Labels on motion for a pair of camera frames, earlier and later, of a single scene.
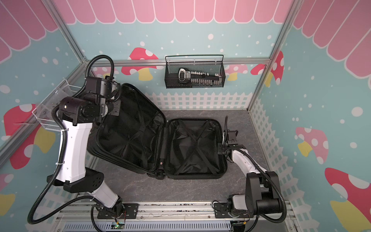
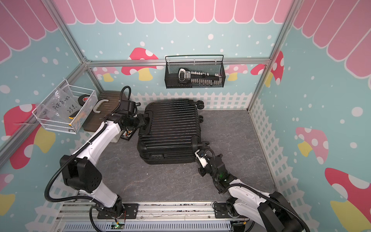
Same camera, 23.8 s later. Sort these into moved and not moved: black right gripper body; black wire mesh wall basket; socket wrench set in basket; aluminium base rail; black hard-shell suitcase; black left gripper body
Moved: black left gripper body; black right gripper body; black hard-shell suitcase
Not moved: socket wrench set in basket; aluminium base rail; black wire mesh wall basket
